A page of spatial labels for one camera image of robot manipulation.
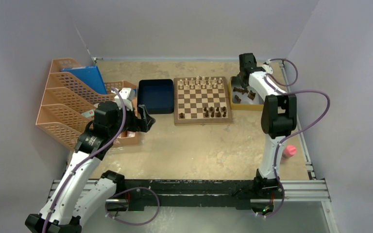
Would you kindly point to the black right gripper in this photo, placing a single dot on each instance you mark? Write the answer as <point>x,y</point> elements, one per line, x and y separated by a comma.
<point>243,84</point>

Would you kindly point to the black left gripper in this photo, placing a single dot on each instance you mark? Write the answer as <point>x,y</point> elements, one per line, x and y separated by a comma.
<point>142,124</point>

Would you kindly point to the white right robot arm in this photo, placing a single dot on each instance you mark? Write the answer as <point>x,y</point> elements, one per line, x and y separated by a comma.
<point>278,119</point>

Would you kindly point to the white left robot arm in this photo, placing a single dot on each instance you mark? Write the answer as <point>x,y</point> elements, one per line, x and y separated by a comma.
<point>68,209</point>

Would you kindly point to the pile of dark chess pieces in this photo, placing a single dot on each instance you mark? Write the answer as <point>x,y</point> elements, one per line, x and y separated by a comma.
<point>251,94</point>

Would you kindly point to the row of light chess pieces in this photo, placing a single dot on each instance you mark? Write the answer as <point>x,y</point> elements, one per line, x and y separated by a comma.
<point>200,82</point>

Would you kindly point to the wooden chess board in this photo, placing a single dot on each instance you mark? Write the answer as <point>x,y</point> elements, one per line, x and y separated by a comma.
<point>192,102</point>

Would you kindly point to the orange plastic basket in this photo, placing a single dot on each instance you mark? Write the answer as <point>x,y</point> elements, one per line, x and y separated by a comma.
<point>126,138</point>

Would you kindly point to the dark blue tin box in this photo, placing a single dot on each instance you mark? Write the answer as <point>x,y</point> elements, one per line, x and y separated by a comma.
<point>157,96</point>

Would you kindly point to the gold metal tin tray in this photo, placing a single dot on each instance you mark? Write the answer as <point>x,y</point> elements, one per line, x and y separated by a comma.
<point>246,103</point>

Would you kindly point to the blue folder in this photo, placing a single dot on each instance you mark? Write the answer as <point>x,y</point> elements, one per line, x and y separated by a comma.
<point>90,75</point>

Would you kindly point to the orange plastic file rack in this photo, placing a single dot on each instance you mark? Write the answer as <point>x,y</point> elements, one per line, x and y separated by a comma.
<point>64,100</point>

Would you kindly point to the pink capped bottle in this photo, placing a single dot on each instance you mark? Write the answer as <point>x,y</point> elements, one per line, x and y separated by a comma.
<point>289,151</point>

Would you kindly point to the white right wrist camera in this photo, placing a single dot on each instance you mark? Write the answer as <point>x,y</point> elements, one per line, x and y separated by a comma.
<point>267,68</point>

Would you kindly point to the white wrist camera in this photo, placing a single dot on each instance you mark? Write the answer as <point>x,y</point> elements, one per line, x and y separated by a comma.
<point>267,68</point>
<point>124,97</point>

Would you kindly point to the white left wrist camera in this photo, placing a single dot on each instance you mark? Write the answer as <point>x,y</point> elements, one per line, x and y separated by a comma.
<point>124,97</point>

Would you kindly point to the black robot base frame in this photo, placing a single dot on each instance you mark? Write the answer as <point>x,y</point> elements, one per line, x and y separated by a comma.
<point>238,194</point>

